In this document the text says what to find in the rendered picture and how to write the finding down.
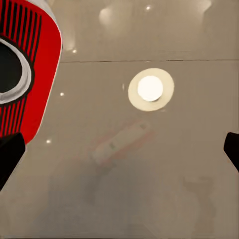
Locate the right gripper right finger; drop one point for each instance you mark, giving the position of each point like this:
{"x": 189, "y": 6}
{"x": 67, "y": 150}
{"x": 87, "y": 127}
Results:
{"x": 231, "y": 147}

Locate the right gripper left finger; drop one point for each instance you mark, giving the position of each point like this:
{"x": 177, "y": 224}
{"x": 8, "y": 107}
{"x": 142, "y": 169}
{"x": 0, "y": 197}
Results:
{"x": 12, "y": 147}

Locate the radio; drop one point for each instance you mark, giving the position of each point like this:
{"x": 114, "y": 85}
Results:
{"x": 30, "y": 51}

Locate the coffee table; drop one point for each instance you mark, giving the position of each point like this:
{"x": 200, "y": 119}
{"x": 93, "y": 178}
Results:
{"x": 131, "y": 142}

